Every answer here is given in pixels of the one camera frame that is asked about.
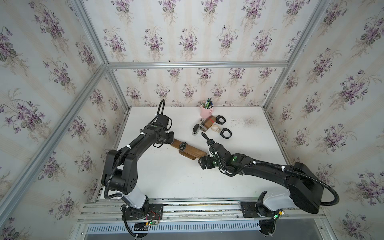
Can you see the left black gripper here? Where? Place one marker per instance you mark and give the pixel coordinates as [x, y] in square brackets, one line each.
[170, 140]

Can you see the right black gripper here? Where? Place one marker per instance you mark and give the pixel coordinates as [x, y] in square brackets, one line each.
[202, 162]

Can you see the wooden watch stand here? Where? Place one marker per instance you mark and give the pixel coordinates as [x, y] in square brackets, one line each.
[190, 152]

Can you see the black analog watch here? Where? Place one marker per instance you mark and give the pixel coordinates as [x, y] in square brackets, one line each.
[183, 146]

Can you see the black sport watch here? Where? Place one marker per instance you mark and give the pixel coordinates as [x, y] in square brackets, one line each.
[220, 120]
[226, 133]

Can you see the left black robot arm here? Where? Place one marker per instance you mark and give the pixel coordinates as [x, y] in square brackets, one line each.
[120, 174]

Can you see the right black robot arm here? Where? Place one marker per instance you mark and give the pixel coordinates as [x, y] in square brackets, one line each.
[303, 189]

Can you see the black and beige stapler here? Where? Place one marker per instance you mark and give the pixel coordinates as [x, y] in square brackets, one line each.
[197, 126]

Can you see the pink pen bucket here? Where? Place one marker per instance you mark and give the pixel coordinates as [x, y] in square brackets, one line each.
[205, 113]

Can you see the pens in bucket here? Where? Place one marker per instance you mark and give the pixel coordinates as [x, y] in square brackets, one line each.
[208, 104]

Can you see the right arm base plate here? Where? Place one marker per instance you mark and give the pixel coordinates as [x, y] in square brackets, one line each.
[258, 210]

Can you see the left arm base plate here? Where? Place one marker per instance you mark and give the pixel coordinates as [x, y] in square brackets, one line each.
[147, 212]

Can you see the aluminium mounting rail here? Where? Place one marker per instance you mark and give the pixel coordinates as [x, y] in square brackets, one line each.
[196, 216]

